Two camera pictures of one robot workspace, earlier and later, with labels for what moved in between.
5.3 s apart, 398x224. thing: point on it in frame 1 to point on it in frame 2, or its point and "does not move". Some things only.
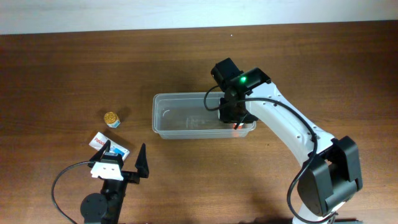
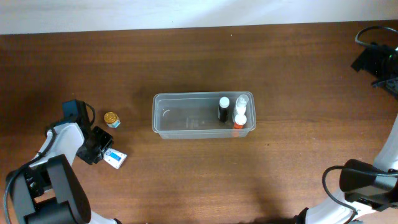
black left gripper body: x=116 y=188 to x=94 y=149
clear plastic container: x=193 y=116 does not move
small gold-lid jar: x=112 y=119 does not move
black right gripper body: x=235 y=113 to x=378 y=61
